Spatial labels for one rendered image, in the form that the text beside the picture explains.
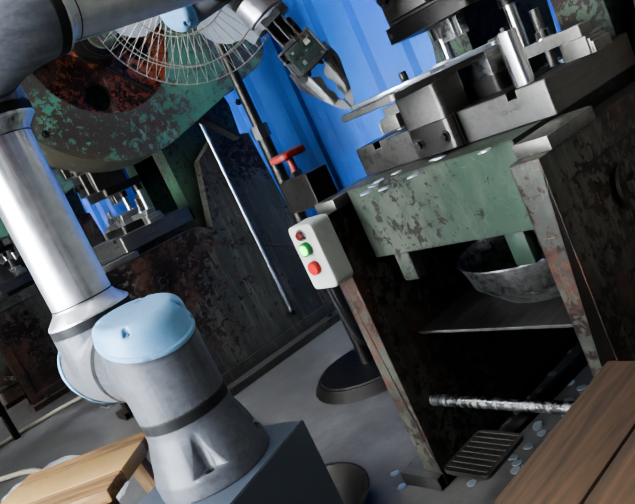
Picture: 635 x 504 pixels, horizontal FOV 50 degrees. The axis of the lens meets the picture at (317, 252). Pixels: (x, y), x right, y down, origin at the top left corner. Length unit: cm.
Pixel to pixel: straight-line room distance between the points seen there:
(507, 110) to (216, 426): 68
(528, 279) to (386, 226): 28
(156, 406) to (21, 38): 45
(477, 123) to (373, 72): 184
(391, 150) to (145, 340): 70
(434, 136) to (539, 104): 20
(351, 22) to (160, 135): 104
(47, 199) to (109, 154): 140
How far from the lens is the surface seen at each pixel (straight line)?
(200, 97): 253
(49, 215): 95
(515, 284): 130
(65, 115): 234
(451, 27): 135
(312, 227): 128
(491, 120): 119
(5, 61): 88
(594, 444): 83
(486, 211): 115
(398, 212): 127
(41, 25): 88
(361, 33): 303
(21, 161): 96
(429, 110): 122
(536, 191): 101
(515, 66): 116
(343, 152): 333
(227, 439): 86
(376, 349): 141
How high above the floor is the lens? 79
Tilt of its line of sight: 10 degrees down
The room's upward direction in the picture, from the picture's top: 25 degrees counter-clockwise
